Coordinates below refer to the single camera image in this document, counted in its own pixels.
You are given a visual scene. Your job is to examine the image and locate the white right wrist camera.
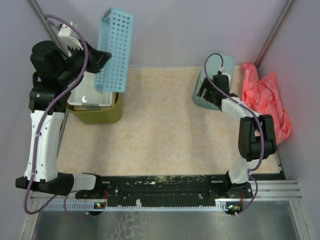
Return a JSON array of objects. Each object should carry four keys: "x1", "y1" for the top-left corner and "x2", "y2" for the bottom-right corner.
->
[{"x1": 218, "y1": 70, "x2": 231, "y2": 79}]

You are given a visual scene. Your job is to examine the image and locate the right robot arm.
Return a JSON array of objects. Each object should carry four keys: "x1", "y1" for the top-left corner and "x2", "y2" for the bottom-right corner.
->
[{"x1": 196, "y1": 73, "x2": 277, "y2": 198}]

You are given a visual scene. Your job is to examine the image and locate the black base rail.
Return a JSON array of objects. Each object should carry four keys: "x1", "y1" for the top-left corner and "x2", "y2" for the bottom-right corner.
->
[{"x1": 75, "y1": 174, "x2": 253, "y2": 207}]

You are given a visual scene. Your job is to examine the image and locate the white plastic bin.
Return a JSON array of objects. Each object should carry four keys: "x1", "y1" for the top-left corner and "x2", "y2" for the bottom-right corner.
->
[{"x1": 67, "y1": 72, "x2": 114, "y2": 107}]

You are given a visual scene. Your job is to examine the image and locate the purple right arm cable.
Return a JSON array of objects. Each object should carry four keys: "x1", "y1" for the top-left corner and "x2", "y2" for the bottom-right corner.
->
[{"x1": 204, "y1": 52, "x2": 266, "y2": 217}]

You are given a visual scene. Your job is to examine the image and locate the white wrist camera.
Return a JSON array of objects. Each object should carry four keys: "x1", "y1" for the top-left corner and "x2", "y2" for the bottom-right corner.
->
[
  {"x1": 57, "y1": 23, "x2": 84, "y2": 50},
  {"x1": 218, "y1": 70, "x2": 231, "y2": 79}
]

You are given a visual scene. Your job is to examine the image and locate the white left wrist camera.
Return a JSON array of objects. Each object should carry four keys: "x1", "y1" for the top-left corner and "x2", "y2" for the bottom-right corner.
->
[{"x1": 57, "y1": 23, "x2": 84, "y2": 50}]

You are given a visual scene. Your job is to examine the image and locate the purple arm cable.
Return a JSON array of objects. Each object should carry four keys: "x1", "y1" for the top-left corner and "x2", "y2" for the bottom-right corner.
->
[
  {"x1": 204, "y1": 52, "x2": 266, "y2": 217},
  {"x1": 23, "y1": 15, "x2": 90, "y2": 220}
]

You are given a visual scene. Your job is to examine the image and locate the olive green tub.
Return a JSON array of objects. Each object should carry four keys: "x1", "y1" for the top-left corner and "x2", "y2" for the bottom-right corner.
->
[{"x1": 66, "y1": 93, "x2": 123, "y2": 125}]

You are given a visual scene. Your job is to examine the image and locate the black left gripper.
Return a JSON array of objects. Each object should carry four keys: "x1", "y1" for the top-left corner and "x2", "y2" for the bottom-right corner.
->
[{"x1": 57, "y1": 39, "x2": 112, "y2": 86}]

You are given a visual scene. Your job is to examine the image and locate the aluminium frame rail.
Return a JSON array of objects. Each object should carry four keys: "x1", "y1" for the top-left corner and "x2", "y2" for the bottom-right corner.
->
[{"x1": 255, "y1": 180, "x2": 302, "y2": 201}]

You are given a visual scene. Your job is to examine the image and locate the light blue perforated bin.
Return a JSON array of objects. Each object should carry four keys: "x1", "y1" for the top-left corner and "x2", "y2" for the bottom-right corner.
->
[{"x1": 94, "y1": 7, "x2": 135, "y2": 94}]

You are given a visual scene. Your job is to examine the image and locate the white slotted cable duct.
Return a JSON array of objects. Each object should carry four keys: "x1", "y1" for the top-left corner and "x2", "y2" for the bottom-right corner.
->
[{"x1": 39, "y1": 199, "x2": 245, "y2": 211}]

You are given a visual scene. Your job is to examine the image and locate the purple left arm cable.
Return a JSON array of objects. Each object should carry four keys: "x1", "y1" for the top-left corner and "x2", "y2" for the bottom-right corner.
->
[{"x1": 23, "y1": 15, "x2": 90, "y2": 220}]

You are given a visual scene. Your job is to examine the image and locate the pale green perforated basket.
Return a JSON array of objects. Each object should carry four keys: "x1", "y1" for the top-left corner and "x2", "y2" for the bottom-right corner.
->
[{"x1": 192, "y1": 53, "x2": 235, "y2": 111}]

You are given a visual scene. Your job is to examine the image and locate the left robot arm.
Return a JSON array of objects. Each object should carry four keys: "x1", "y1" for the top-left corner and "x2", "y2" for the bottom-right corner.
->
[{"x1": 15, "y1": 40, "x2": 112, "y2": 199}]

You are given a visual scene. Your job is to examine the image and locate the red plastic bag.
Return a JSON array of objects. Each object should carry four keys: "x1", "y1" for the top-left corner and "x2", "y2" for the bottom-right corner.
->
[{"x1": 240, "y1": 63, "x2": 293, "y2": 145}]

